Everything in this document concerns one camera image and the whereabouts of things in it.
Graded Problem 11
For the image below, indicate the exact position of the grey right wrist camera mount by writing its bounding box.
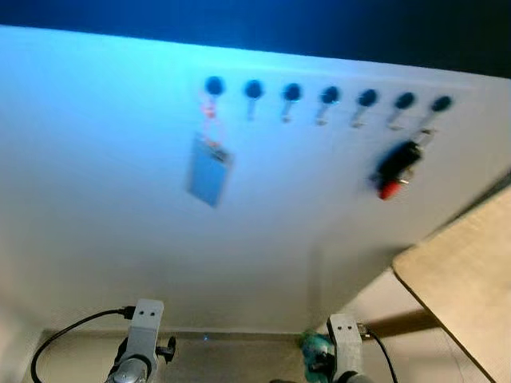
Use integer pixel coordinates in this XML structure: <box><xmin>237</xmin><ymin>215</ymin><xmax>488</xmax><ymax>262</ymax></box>
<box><xmin>327</xmin><ymin>314</ymin><xmax>366</xmax><ymax>379</ymax></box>

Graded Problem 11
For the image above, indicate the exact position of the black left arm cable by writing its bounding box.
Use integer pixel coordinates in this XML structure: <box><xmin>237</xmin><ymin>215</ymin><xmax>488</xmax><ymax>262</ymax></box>
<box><xmin>30</xmin><ymin>307</ymin><xmax>137</xmax><ymax>383</ymax></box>

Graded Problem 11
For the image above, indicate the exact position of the blue card on red lanyard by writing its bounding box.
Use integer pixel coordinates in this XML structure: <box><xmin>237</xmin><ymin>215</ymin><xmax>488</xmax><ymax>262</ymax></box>
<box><xmin>186</xmin><ymin>94</ymin><xmax>235</xmax><ymax>209</ymax></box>

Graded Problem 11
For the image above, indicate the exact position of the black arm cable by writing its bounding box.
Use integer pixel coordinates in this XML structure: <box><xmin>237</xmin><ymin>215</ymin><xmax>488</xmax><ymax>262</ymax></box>
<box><xmin>362</xmin><ymin>322</ymin><xmax>399</xmax><ymax>383</ymax></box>
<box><xmin>30</xmin><ymin>307</ymin><xmax>137</xmax><ymax>383</ymax></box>

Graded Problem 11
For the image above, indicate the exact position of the light wooden table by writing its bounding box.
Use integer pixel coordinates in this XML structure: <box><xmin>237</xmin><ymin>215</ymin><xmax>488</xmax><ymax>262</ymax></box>
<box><xmin>391</xmin><ymin>185</ymin><xmax>511</xmax><ymax>383</ymax></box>

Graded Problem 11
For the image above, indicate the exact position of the teal green object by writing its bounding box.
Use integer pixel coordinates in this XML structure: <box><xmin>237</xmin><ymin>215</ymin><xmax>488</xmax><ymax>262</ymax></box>
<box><xmin>299</xmin><ymin>330</ymin><xmax>335</xmax><ymax>376</ymax></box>

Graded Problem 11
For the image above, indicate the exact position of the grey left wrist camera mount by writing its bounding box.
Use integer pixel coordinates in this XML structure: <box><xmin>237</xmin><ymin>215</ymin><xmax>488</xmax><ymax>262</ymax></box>
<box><xmin>120</xmin><ymin>299</ymin><xmax>165</xmax><ymax>368</ymax></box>

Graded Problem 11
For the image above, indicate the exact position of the white hook board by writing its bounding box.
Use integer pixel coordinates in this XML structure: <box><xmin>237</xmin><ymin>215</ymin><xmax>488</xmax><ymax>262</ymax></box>
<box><xmin>0</xmin><ymin>24</ymin><xmax>511</xmax><ymax>333</ymax></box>

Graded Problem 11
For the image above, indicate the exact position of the black and red key fob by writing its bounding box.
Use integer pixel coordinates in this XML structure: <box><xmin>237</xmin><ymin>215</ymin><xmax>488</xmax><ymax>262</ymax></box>
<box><xmin>371</xmin><ymin>132</ymin><xmax>437</xmax><ymax>201</ymax></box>

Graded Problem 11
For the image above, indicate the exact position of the black knob wall hook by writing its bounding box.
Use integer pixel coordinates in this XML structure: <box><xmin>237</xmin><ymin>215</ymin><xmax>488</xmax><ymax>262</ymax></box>
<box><xmin>350</xmin><ymin>88</ymin><xmax>379</xmax><ymax>130</ymax></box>
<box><xmin>279</xmin><ymin>82</ymin><xmax>304</xmax><ymax>124</ymax></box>
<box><xmin>415</xmin><ymin>94</ymin><xmax>454</xmax><ymax>138</ymax></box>
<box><xmin>314</xmin><ymin>85</ymin><xmax>342</xmax><ymax>127</ymax></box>
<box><xmin>386</xmin><ymin>91</ymin><xmax>417</xmax><ymax>131</ymax></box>
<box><xmin>204</xmin><ymin>75</ymin><xmax>227</xmax><ymax>101</ymax></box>
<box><xmin>243</xmin><ymin>79</ymin><xmax>265</xmax><ymax>122</ymax></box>

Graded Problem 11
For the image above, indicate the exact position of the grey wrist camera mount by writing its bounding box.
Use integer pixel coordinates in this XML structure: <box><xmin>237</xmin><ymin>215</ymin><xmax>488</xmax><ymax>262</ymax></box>
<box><xmin>327</xmin><ymin>314</ymin><xmax>366</xmax><ymax>379</ymax></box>
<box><xmin>120</xmin><ymin>299</ymin><xmax>165</xmax><ymax>368</ymax></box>

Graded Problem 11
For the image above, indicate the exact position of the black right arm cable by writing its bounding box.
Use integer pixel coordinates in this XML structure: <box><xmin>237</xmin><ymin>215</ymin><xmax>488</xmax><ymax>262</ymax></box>
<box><xmin>362</xmin><ymin>322</ymin><xmax>399</xmax><ymax>383</ymax></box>

